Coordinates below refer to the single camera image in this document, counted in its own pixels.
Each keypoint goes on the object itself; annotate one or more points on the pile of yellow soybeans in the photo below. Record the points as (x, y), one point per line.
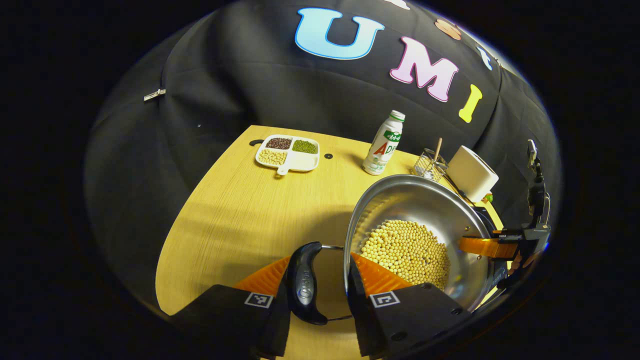
(405, 250)

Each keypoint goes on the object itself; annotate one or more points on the white divided bean dish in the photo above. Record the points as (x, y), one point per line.
(297, 161)

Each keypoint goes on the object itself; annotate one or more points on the white toaster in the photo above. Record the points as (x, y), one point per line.
(472, 172)

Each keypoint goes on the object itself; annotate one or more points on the silver cloth clip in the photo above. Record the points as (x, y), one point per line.
(155, 94)

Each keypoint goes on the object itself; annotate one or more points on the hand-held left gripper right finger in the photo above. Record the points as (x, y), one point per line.
(362, 315)

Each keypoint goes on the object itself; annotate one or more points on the small plate with toy food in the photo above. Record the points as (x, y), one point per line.
(488, 198)

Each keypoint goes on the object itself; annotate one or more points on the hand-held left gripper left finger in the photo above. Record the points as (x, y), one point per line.
(275, 330)

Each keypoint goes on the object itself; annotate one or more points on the black backdrop cloth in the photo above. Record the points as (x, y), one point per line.
(225, 75)

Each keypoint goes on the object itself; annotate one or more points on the white milk drink bottle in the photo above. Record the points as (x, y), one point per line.
(382, 150)

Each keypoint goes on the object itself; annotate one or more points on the black induction cooktop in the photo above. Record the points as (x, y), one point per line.
(500, 280)

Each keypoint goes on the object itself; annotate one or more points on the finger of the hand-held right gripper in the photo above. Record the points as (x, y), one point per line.
(480, 246)

